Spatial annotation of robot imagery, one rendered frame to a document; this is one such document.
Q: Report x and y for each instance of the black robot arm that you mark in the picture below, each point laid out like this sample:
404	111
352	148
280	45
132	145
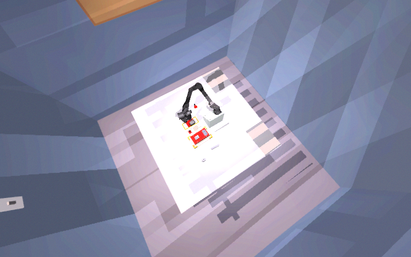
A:
186	112

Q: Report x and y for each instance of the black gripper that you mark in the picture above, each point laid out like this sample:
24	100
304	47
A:
191	121

